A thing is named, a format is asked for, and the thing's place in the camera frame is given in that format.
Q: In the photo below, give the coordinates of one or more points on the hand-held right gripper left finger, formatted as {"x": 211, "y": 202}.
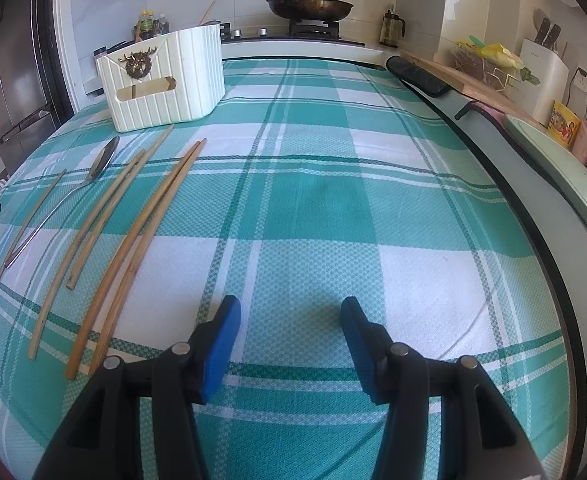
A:
{"x": 219, "y": 347}

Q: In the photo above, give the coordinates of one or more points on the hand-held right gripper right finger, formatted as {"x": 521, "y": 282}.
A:
{"x": 362, "y": 350}

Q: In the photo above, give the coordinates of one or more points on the wooden chopstick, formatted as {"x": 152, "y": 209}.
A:
{"x": 121, "y": 205}
{"x": 21, "y": 245}
{"x": 131, "y": 255}
{"x": 81, "y": 250}
{"x": 153, "y": 240}
{"x": 207, "y": 14}

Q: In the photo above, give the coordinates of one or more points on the metal spoon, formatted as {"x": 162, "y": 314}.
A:
{"x": 104, "y": 157}

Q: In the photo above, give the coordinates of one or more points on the cream ribbed utensil basket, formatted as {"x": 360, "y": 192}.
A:
{"x": 188, "y": 75}

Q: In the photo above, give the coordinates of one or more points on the grey refrigerator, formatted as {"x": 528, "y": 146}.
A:
{"x": 13, "y": 70}

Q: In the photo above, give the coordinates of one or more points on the teal plaid tablecloth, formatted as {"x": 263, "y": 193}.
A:
{"x": 323, "y": 200}

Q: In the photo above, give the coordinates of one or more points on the yellow capped oil bottle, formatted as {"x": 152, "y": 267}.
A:
{"x": 146, "y": 22}

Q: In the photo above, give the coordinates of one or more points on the dark sauce bottle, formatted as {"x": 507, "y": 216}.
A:
{"x": 162, "y": 25}

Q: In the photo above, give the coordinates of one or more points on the pale green chopping board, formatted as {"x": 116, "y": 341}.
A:
{"x": 558, "y": 165}

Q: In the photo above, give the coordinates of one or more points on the black oblong pad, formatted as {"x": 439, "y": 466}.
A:
{"x": 418, "y": 76}

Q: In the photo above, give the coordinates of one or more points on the wooden cutting board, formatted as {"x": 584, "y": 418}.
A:
{"x": 478, "y": 92}

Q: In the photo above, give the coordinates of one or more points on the yellow seasoning packet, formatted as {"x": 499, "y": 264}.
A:
{"x": 564, "y": 125}

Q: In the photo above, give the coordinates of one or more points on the black gas hob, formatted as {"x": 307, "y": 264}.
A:
{"x": 273, "y": 35}

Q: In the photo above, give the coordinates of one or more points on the glass kettle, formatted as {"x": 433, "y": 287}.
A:
{"x": 391, "y": 30}

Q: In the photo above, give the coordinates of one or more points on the white knife block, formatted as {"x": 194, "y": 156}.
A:
{"x": 541, "y": 80}

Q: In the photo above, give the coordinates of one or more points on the black door frame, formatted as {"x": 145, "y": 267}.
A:
{"x": 61, "y": 35}

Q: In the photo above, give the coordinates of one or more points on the white wall socket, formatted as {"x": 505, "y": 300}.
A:
{"x": 584, "y": 79}

